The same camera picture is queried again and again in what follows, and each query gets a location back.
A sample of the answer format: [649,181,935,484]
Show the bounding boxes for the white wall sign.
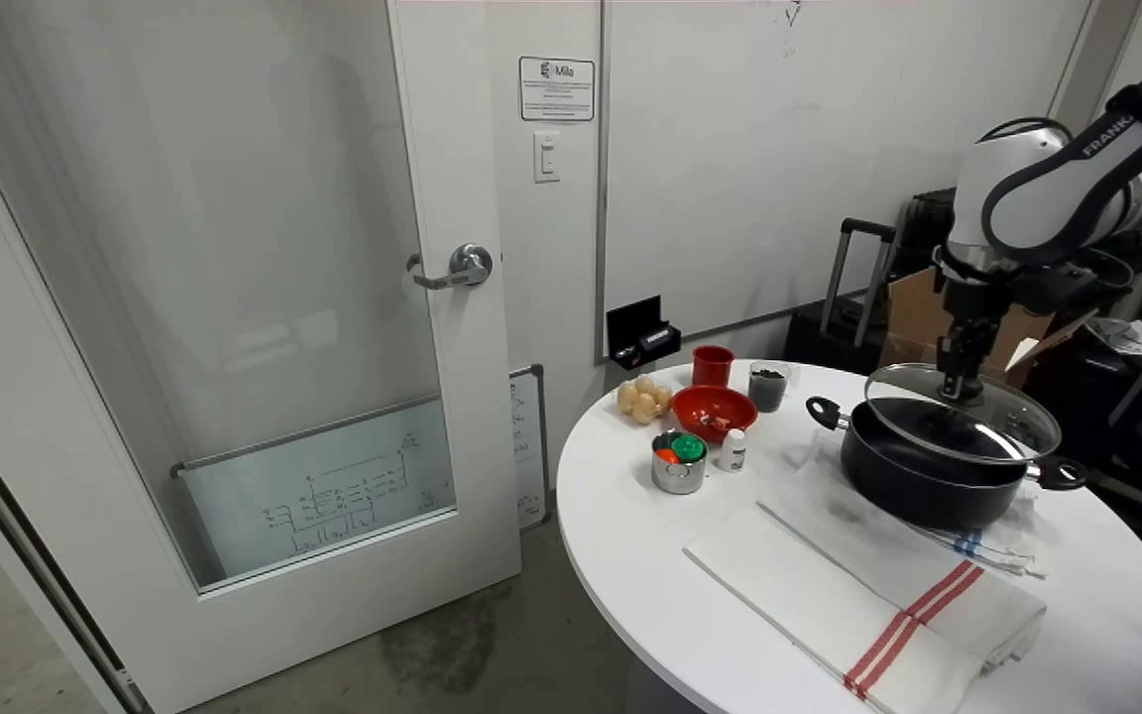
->
[516,53,600,127]

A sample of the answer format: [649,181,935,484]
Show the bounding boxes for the black suitcase with pull handle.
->
[781,213,899,375]

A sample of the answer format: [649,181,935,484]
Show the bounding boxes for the brown cardboard box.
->
[875,264,1064,427]

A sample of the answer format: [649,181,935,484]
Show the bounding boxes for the red bowl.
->
[668,383,760,448]

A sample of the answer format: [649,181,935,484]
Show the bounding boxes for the yellowish bread rolls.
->
[616,374,680,427]

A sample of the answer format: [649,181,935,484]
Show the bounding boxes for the white light switch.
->
[528,127,565,185]

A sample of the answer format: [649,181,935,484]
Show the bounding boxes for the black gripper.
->
[935,299,1003,406]

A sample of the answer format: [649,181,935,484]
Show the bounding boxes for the glass lid with black knob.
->
[866,359,1067,468]

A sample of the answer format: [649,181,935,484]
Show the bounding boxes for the silver door lever handle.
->
[405,243,496,293]

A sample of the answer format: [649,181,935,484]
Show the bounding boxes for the black cluttered workstation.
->
[1021,189,1142,560]

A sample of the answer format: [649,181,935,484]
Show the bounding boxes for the red mug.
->
[689,342,738,392]

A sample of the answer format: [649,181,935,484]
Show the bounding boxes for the clear cup with dark contents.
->
[747,365,788,416]

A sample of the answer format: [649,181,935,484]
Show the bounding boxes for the open black case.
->
[604,293,688,374]

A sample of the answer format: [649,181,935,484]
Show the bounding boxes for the white towel with red stripes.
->
[680,488,1050,714]

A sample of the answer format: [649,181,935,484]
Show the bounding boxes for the small white bottle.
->
[714,426,748,474]

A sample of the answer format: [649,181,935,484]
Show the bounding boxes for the steel cup with toy vegetables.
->
[648,427,714,500]

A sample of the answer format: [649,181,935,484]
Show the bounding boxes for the white door with frosted glass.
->
[0,0,522,714]

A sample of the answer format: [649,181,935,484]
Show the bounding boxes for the white towel with blue stripes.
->
[944,521,1050,586]

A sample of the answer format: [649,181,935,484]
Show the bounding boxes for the black cooking pan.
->
[803,392,1091,535]

